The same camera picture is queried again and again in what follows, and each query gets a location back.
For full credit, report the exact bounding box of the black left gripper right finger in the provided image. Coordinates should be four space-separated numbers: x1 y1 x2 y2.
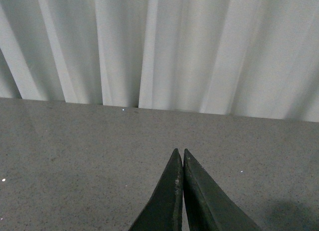
183 149 261 231

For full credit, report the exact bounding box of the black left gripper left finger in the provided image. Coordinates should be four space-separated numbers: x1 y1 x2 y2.
130 148 183 231

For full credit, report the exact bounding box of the white curtain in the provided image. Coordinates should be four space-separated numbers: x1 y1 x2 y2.
0 0 319 121

